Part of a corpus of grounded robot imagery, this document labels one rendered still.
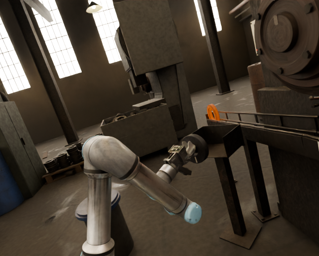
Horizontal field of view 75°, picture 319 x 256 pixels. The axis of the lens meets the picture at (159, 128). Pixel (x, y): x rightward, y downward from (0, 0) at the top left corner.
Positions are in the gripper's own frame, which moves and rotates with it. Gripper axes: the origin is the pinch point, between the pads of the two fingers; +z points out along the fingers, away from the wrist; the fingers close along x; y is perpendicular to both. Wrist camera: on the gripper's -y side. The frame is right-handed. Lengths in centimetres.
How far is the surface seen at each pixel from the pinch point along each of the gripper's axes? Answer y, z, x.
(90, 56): 111, 488, 870
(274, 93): 3.0, 39.8, -29.5
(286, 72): 25, 11, -46
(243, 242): -73, -5, -6
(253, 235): -75, 2, -9
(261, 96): -0.9, 45.6, -20.2
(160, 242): -67, -30, 45
